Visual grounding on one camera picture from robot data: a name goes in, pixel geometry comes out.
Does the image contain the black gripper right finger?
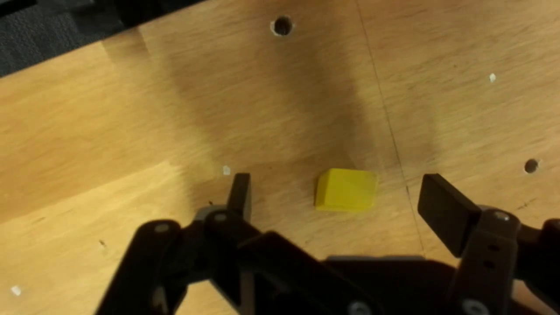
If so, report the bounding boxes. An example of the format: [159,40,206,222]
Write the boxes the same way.
[416,171,560,315]

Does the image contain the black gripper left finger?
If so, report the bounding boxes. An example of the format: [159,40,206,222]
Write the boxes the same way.
[92,171,351,315]

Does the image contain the small flat yellow block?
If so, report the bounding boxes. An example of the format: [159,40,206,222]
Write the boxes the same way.
[313,166,377,213]

